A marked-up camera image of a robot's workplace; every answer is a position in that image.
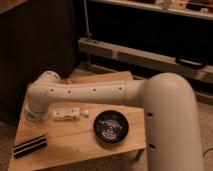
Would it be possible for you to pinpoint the white plastic bottle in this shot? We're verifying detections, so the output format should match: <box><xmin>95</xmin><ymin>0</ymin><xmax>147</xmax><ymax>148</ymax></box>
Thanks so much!
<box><xmin>52</xmin><ymin>107</ymin><xmax>89</xmax><ymax>121</ymax></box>

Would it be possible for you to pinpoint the metal vertical pole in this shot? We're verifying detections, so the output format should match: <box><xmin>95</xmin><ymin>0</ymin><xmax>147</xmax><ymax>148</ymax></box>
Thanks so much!
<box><xmin>83</xmin><ymin>0</ymin><xmax>92</xmax><ymax>41</ymax></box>

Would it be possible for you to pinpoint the wooden low table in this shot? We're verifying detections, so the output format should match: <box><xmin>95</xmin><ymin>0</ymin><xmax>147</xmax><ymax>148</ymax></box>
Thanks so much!
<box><xmin>8</xmin><ymin>73</ymin><xmax>146</xmax><ymax>171</ymax></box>

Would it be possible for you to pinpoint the black round bowl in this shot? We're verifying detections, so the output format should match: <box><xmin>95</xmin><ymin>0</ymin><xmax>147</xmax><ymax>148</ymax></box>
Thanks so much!
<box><xmin>93</xmin><ymin>110</ymin><xmax>129</xmax><ymax>144</ymax></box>

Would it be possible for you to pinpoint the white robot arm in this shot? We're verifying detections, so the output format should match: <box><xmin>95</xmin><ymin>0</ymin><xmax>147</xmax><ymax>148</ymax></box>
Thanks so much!
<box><xmin>26</xmin><ymin>71</ymin><xmax>204</xmax><ymax>171</ymax></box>

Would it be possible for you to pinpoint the black handle on drawer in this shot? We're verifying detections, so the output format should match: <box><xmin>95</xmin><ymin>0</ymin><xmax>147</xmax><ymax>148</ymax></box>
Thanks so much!
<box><xmin>175</xmin><ymin>58</ymin><xmax>207</xmax><ymax>70</ymax></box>

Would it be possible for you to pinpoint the black white striped box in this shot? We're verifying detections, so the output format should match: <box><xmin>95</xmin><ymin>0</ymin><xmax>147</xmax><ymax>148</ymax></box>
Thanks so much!
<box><xmin>13</xmin><ymin>135</ymin><xmax>47</xmax><ymax>158</ymax></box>

